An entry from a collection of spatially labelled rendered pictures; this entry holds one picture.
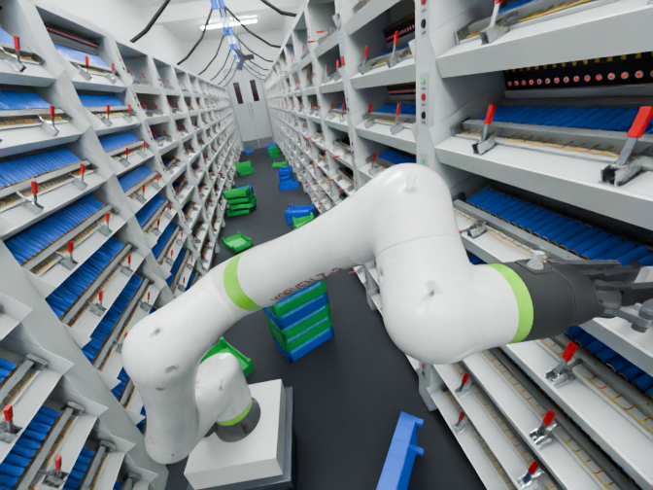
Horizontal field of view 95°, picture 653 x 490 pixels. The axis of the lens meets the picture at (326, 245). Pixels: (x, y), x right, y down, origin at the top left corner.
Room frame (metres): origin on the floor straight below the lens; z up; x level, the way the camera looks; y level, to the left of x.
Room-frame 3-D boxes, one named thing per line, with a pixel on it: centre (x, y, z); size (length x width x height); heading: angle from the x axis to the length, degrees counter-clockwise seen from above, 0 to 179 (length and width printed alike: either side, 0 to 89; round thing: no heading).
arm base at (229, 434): (0.64, 0.43, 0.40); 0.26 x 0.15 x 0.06; 83
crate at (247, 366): (1.20, 0.67, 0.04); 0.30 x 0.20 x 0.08; 44
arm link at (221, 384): (0.63, 0.38, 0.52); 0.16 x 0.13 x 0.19; 149
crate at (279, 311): (1.33, 0.22, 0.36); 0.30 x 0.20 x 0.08; 121
